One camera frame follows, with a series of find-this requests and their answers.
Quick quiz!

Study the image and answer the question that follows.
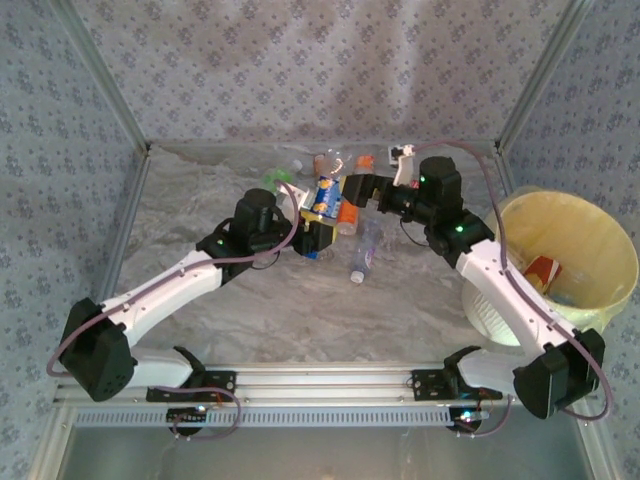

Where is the black right controller board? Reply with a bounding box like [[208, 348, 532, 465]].
[[448, 407, 494, 436]]

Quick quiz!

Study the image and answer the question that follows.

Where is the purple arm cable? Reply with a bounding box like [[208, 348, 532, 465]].
[[414, 140, 614, 441], [47, 180, 302, 442]]

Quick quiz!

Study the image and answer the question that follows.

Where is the blue pepsi label bottle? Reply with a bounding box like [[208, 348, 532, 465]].
[[299, 148, 352, 261]]

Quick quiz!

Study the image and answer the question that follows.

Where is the green plastic bottle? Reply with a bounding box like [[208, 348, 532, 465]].
[[262, 168, 294, 194]]

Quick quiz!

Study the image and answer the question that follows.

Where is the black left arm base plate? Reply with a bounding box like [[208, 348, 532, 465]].
[[144, 369, 238, 404]]

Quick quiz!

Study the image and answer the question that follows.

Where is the metal sheet shelf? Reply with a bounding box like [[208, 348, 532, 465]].
[[29, 404, 616, 480]]

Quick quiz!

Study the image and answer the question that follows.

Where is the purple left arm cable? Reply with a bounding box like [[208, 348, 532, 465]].
[[47, 180, 302, 442]]

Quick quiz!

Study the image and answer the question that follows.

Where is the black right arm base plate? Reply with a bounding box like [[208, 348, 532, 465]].
[[409, 368, 504, 402]]

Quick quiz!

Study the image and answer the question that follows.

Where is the red label tea bottle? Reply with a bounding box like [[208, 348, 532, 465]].
[[522, 254, 564, 294]]

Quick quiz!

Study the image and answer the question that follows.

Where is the aluminium frame post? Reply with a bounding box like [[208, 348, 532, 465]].
[[494, 0, 596, 154], [47, 0, 153, 154]]

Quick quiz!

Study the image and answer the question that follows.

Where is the black left controller board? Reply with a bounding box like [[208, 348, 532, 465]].
[[166, 406, 210, 436]]

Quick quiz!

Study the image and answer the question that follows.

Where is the clear bottle purple label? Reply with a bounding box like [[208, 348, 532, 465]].
[[349, 217, 382, 285]]

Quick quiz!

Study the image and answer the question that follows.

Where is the orange label plastic bottle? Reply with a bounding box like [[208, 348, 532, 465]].
[[335, 199, 360, 237]]

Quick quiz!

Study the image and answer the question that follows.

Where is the yellow plastic bin liner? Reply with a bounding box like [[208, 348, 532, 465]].
[[492, 185, 640, 344]]

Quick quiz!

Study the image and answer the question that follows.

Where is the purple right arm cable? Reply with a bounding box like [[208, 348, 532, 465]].
[[414, 140, 614, 441]]

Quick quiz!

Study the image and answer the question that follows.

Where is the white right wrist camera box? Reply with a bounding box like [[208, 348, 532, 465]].
[[387, 143, 417, 187]]

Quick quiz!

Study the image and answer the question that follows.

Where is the black controller board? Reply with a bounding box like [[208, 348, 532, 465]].
[[448, 407, 494, 436], [166, 406, 210, 436]]

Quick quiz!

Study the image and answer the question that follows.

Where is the white ribbed bin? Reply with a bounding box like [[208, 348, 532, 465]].
[[460, 199, 640, 347]]

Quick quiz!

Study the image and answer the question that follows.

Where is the white slotted cable duct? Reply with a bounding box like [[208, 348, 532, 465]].
[[72, 405, 454, 429]]

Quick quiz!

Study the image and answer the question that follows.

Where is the aluminium mounting rail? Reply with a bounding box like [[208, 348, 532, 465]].
[[53, 363, 600, 405]]

